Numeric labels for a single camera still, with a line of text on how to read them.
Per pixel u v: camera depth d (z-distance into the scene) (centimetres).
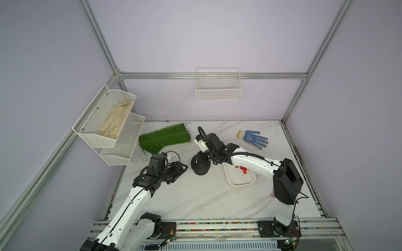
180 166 73
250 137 111
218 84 93
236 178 92
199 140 75
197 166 88
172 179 70
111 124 78
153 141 101
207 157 73
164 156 63
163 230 73
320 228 76
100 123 78
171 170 69
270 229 73
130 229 42
